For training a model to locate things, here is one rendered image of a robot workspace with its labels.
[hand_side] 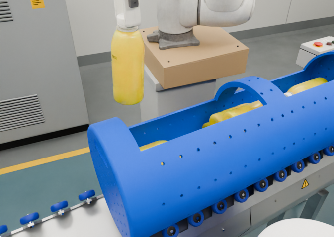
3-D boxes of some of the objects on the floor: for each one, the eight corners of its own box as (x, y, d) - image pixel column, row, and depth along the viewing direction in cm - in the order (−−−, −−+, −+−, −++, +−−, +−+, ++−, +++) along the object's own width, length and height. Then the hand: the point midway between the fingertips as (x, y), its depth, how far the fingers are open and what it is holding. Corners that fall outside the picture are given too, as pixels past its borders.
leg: (277, 262, 161) (310, 188, 124) (285, 257, 163) (319, 183, 126) (285, 271, 157) (322, 197, 120) (292, 266, 159) (331, 192, 122)
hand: (126, 4), depth 52 cm, fingers closed on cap, 4 cm apart
